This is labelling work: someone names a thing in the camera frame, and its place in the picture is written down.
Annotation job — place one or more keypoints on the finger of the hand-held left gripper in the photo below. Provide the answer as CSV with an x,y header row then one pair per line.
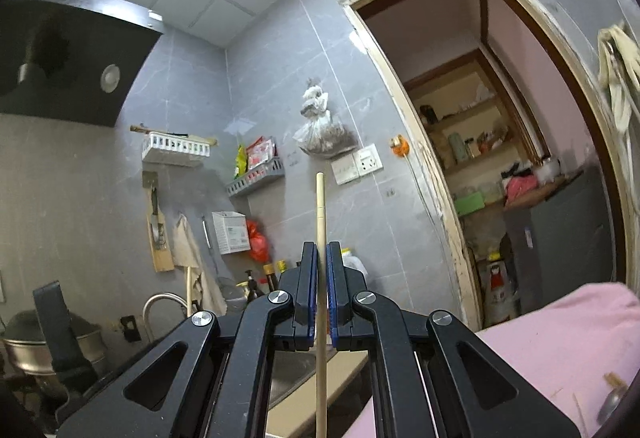
x,y
57,333

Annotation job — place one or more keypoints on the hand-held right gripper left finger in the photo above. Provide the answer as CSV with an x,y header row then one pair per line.
x,y
314,288

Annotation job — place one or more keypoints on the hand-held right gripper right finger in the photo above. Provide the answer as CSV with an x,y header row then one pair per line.
x,y
330,288

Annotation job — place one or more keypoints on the light wooden chopstick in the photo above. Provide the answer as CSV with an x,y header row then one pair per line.
x,y
320,218

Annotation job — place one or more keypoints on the metal spoon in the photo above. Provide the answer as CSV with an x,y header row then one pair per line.
x,y
611,405

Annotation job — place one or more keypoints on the steel cooking pot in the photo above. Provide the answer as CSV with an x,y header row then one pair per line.
x,y
25,343

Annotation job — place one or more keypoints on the small dark sauce bottle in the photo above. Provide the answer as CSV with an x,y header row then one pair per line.
x,y
281,266

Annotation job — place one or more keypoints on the dark soy sauce bottle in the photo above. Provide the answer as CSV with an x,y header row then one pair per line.
x,y
270,278

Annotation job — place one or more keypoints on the dark pump bottle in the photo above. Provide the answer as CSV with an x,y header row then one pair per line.
x,y
249,290

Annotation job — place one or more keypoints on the red plastic bag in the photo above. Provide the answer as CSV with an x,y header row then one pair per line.
x,y
257,243

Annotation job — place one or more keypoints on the steel sink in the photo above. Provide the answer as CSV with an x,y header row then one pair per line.
x,y
295,373

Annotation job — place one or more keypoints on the white cardboard box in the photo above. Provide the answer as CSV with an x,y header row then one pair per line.
x,y
230,232

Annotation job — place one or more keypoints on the metal faucet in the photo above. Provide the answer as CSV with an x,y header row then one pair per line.
x,y
155,300

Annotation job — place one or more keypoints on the wooden cutting board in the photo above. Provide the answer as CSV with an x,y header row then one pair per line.
x,y
162,260

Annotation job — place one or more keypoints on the red snack packet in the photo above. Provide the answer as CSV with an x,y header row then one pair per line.
x,y
261,153

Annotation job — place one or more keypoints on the kitchen knife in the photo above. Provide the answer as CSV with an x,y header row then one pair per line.
x,y
158,228

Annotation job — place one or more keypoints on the green snack packet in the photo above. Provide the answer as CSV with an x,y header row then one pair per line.
x,y
241,160

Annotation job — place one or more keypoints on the hanging clear plastic bag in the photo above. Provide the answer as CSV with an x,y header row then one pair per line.
x,y
322,133

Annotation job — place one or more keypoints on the green box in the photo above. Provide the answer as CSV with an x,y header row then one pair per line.
x,y
470,204

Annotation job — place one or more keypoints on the red white bottle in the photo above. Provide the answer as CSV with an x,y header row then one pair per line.
x,y
497,288

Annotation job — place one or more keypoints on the green jar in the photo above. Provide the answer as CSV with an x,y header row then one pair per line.
x,y
455,148

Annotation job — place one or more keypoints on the wooden stick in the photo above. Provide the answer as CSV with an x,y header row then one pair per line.
x,y
200,138

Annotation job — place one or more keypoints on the pink cloth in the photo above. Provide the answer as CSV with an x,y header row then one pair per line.
x,y
520,188

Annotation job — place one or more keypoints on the pink floral blanket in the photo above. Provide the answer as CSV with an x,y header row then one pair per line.
x,y
540,343

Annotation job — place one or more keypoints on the wooden shelf unit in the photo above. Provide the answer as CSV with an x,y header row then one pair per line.
x,y
465,110

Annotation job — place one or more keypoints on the grey cabinet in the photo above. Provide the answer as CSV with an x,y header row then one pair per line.
x,y
560,238

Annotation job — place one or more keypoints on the black range hood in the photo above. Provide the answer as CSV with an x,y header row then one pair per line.
x,y
75,58

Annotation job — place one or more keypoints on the beige rubber gloves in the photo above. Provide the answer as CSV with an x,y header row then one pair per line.
x,y
617,78

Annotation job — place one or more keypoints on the black wall socket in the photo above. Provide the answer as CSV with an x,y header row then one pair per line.
x,y
130,328

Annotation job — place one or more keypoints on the grey wall basket rack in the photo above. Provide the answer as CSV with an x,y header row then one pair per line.
x,y
252,180

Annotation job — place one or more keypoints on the white wall socket panel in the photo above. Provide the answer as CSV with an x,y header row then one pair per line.
x,y
357,164

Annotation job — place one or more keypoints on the worn door frame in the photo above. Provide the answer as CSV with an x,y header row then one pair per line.
x,y
450,228

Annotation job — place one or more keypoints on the orange wall hook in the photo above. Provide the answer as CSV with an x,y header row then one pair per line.
x,y
400,146

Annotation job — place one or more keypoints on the white wall basket rack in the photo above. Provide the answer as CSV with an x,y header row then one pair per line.
x,y
172,149

